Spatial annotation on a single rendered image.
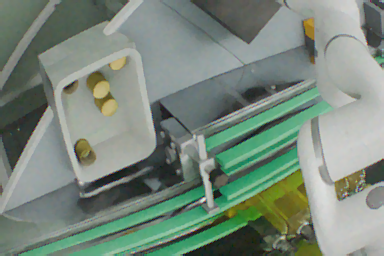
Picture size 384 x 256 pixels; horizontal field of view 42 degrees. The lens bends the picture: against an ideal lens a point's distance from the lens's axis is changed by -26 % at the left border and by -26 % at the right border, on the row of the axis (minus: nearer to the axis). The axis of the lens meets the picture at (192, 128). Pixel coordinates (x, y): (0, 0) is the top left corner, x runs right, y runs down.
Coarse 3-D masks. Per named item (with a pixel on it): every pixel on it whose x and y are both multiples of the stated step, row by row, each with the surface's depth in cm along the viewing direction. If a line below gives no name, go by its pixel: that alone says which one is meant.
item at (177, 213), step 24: (288, 168) 118; (192, 192) 117; (216, 192) 116; (144, 216) 113; (168, 216) 113; (192, 216) 111; (72, 240) 108; (96, 240) 108; (120, 240) 107; (144, 240) 107
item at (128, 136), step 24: (120, 72) 112; (72, 96) 108; (120, 96) 114; (144, 96) 108; (72, 120) 111; (96, 120) 114; (120, 120) 117; (144, 120) 112; (72, 144) 114; (96, 144) 117; (120, 144) 116; (144, 144) 115; (96, 168) 112; (120, 168) 113
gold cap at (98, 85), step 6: (96, 72) 108; (90, 78) 108; (96, 78) 106; (102, 78) 106; (90, 84) 107; (96, 84) 105; (102, 84) 106; (108, 84) 107; (90, 90) 107; (96, 90) 106; (102, 90) 106; (108, 90) 107; (96, 96) 106; (102, 96) 107
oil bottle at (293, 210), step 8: (280, 184) 117; (264, 192) 116; (272, 192) 115; (280, 192) 115; (288, 192) 114; (272, 200) 113; (280, 200) 113; (288, 200) 112; (296, 200) 112; (280, 208) 111; (288, 208) 111; (296, 208) 110; (304, 208) 109; (288, 216) 109; (296, 216) 108; (304, 216) 108; (288, 224) 108; (296, 224) 107; (288, 232) 109; (296, 232) 108
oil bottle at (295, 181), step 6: (300, 168) 119; (294, 174) 118; (300, 174) 118; (282, 180) 118; (288, 180) 117; (294, 180) 117; (300, 180) 116; (288, 186) 117; (294, 186) 115; (300, 186) 115; (294, 192) 115; (300, 192) 114; (300, 198) 113; (306, 198) 112; (306, 204) 111; (312, 222) 112
